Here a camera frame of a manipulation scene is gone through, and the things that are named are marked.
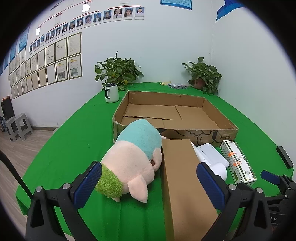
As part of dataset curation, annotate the pink plush pig toy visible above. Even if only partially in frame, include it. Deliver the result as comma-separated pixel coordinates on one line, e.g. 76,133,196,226
95,119,167,204

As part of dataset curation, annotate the bushy potted green plant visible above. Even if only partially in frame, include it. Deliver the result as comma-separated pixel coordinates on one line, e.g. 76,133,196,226
94,51,144,91

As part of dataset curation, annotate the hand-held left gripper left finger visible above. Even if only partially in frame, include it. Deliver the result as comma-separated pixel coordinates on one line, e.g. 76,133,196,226
25,161,103,241

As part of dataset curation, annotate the black board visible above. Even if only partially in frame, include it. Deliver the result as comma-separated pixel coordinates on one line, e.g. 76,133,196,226
1,97,15,121

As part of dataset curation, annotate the grey plastic stool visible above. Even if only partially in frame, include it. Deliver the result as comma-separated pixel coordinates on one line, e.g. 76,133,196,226
5,116,21,142
14,113,34,141

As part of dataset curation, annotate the tall blue wall poster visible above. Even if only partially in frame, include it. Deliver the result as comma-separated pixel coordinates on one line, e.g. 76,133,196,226
18,24,31,52

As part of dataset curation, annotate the wall of framed documents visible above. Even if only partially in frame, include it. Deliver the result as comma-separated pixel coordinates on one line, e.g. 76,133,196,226
8,32,83,100

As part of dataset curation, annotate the white box with orange label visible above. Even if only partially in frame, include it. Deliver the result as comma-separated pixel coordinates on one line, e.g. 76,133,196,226
220,140,258,186

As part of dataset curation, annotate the large cardboard box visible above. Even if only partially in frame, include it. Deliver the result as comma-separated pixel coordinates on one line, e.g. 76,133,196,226
112,91,239,148

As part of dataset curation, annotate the white mug with black handle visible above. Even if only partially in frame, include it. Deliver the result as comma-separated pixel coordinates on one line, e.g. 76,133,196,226
105,83,120,103

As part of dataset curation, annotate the row of portrait photos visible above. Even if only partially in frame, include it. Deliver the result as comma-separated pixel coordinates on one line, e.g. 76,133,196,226
29,7,144,55

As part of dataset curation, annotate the blue framed wall poster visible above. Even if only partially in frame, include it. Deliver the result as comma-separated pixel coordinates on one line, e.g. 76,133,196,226
160,0,193,11

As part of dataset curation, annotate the blue wall banner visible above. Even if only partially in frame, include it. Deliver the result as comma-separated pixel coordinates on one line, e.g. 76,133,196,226
215,0,248,23

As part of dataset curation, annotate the green plant in brown pot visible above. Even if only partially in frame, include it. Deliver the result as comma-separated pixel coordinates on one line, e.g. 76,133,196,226
181,57,222,96

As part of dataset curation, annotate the black cable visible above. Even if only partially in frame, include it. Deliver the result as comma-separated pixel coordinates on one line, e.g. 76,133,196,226
0,151,33,200

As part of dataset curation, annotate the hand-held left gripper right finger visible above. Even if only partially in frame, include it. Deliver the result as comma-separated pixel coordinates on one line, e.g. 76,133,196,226
196,162,273,241

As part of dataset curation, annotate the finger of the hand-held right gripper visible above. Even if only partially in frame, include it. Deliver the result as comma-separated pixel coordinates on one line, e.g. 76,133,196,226
260,170,292,200
277,146,294,169

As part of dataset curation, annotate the long cardboard box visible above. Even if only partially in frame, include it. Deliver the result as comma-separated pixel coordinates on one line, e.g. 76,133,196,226
161,138,219,241

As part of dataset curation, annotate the small silver packet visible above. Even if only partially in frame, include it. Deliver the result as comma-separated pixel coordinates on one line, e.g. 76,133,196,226
168,83,189,90

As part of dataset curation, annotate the white handheld device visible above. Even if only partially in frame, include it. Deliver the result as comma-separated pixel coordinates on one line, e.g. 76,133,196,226
191,143,230,182

